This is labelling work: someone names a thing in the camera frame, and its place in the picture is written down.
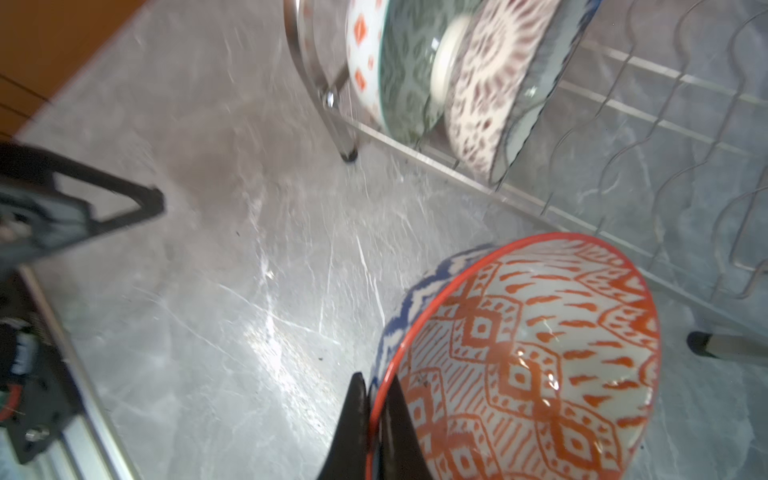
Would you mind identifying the red patterned bowl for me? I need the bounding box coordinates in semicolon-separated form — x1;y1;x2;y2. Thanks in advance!
368;232;661;479

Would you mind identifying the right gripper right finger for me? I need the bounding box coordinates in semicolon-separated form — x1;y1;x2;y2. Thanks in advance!
379;377;433;480

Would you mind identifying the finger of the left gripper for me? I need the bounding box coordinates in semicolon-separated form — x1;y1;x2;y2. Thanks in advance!
1;141;165;264

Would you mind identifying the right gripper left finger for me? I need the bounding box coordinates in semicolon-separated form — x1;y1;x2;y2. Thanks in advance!
317;372;369;480

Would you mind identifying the silver wire dish rack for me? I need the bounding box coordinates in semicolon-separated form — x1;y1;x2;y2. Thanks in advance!
283;1;767;366

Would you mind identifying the green patterned bowl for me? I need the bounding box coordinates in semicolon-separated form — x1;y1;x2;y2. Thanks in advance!
345;0;478;146

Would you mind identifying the white black lattice bowl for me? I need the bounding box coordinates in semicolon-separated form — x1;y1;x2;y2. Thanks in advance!
430;0;600;185

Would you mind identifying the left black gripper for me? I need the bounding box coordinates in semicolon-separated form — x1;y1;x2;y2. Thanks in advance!
1;271;83;465

